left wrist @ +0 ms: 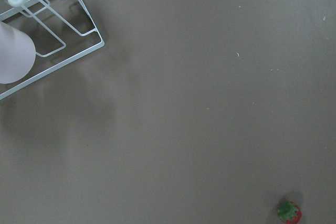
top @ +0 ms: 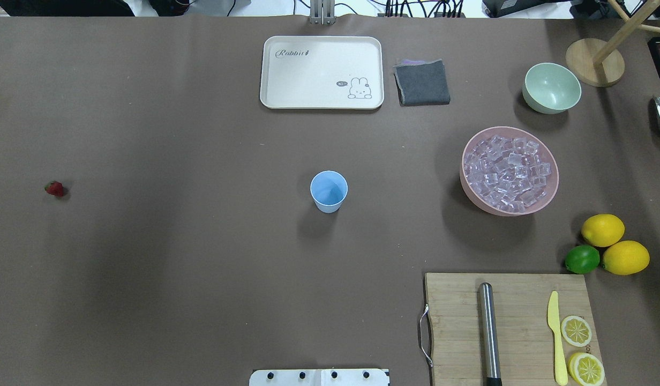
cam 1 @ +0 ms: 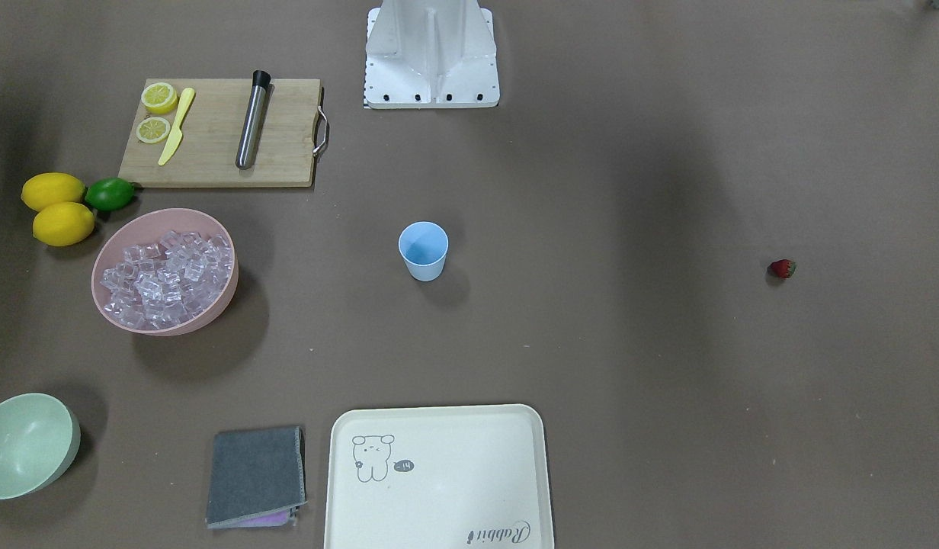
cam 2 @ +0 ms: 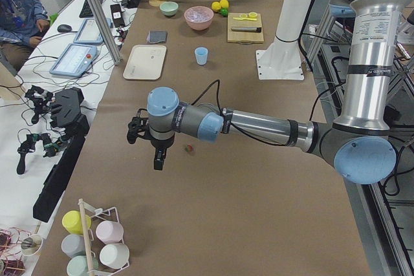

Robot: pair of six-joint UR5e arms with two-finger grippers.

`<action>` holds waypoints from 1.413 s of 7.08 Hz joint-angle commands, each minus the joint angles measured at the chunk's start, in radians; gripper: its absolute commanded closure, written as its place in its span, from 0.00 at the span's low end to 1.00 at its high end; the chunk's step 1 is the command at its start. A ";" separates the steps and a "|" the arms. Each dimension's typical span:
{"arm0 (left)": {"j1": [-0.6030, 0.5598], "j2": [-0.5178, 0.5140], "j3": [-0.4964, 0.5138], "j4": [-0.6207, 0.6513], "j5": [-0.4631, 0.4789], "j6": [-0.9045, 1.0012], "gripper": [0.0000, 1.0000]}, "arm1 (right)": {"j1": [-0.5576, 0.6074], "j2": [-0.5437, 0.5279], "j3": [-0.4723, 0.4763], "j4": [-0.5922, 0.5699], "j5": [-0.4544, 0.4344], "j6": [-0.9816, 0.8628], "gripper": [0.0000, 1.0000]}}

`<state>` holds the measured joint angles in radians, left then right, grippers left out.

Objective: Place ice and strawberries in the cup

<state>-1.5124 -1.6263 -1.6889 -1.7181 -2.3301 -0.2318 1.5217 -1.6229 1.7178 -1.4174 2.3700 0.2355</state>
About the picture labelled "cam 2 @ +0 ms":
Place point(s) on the green lime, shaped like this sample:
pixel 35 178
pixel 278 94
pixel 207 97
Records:
pixel 224 12

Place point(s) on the lemon half slice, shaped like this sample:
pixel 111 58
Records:
pixel 252 15

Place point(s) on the yellow plastic knife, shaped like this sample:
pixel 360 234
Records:
pixel 244 19

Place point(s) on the grey cup in rack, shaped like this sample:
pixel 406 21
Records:
pixel 73 245

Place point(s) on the pink bowl of ice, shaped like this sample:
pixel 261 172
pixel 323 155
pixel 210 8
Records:
pixel 199 17

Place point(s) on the light blue cup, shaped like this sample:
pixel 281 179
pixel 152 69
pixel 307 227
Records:
pixel 201 55

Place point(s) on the pink cup in rack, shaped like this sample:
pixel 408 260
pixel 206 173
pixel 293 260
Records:
pixel 109 232

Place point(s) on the grey folded cloth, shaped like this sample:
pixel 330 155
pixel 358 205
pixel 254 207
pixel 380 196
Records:
pixel 157 36

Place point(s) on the aluminium frame post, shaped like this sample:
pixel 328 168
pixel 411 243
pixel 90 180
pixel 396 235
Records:
pixel 105 31

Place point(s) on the white cup in rack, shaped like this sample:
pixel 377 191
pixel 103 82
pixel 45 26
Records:
pixel 114 256

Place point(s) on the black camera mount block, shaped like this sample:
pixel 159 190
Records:
pixel 65 114

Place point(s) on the red strawberry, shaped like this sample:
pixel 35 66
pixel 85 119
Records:
pixel 189 149

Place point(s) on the cream rabbit tray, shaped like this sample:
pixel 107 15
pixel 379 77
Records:
pixel 145 62

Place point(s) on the yellow lemon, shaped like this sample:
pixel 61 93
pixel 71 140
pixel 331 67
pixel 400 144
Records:
pixel 224 3
pixel 216 6

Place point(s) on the far teach pendant tablet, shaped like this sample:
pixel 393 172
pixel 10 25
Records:
pixel 89 33

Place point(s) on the yellow cup in rack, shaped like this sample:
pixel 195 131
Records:
pixel 72 222

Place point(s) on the black computer mouse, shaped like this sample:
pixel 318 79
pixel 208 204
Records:
pixel 63 28

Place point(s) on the mint green bowl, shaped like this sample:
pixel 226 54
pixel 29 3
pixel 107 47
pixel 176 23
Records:
pixel 169 8

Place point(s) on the white wire cup rack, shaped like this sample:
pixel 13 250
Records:
pixel 91 217

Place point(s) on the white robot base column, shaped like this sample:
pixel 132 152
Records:
pixel 282 59

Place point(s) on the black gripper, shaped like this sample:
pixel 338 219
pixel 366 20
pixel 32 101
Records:
pixel 160 143

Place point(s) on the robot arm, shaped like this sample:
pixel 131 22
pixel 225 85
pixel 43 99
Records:
pixel 355 143

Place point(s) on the teach pendant tablet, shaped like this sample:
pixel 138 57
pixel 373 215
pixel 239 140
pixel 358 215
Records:
pixel 89 33
pixel 74 60

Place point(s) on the wooden cutting board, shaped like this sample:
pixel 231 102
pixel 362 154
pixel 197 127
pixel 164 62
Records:
pixel 244 37

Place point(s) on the mint cup in rack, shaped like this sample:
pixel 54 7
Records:
pixel 78 266

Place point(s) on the seated person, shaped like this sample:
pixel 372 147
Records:
pixel 23 25

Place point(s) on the near teach pendant tablet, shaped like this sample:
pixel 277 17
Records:
pixel 74 60

